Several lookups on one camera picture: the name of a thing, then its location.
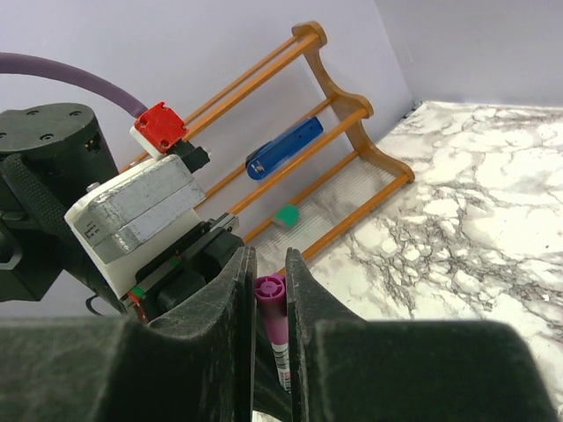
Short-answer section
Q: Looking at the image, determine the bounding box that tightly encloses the green object in rack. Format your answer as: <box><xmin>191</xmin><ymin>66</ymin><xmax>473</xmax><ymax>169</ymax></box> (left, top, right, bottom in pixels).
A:
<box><xmin>273</xmin><ymin>204</ymin><xmax>300</xmax><ymax>229</ymax></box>

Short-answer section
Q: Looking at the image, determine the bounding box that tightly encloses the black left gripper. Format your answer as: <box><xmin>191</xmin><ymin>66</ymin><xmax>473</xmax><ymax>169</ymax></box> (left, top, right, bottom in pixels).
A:
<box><xmin>121</xmin><ymin>213</ymin><xmax>244</xmax><ymax>323</ymax></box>

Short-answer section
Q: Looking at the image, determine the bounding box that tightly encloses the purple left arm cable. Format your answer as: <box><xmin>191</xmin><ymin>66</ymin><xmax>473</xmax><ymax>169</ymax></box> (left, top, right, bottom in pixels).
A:
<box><xmin>0</xmin><ymin>51</ymin><xmax>153</xmax><ymax>120</ymax></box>

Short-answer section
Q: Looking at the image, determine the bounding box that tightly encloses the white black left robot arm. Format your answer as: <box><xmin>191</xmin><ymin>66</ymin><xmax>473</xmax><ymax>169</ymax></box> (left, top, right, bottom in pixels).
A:
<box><xmin>1</xmin><ymin>103</ymin><xmax>243</xmax><ymax>322</ymax></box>

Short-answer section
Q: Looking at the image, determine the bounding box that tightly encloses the orange wooden rack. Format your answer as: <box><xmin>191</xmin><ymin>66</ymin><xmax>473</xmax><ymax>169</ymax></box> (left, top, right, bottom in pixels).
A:
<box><xmin>118</xmin><ymin>20</ymin><xmax>416</xmax><ymax>265</ymax></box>

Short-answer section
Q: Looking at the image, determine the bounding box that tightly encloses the purple pen cap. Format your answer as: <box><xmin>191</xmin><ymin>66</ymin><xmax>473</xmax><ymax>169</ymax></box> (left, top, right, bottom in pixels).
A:
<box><xmin>254</xmin><ymin>273</ymin><xmax>289</xmax><ymax>351</ymax></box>

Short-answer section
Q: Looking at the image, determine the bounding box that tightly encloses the blue stapler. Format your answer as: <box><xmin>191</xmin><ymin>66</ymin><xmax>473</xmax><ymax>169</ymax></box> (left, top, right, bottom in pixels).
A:
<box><xmin>245</xmin><ymin>116</ymin><xmax>324</xmax><ymax>180</ymax></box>

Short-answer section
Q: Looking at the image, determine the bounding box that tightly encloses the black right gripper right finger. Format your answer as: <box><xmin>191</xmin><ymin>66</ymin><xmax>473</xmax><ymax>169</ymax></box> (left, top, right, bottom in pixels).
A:
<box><xmin>285</xmin><ymin>249</ymin><xmax>558</xmax><ymax>421</ymax></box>

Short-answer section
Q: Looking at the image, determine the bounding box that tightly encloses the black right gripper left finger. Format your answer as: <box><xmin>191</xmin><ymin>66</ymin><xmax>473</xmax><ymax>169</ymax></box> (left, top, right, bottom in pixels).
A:
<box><xmin>1</xmin><ymin>247</ymin><xmax>257</xmax><ymax>421</ymax></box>

